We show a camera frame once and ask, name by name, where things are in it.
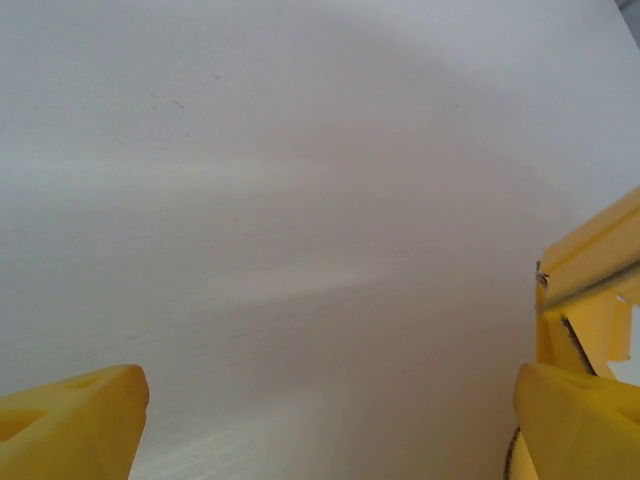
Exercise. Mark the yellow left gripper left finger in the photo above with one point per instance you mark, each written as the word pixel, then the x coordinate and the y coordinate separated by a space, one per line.
pixel 70 430

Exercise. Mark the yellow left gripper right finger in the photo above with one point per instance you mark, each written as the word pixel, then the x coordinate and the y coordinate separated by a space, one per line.
pixel 585 430

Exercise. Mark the yellow corrugated cardboard box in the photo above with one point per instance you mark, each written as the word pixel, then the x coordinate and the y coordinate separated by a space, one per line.
pixel 590 250

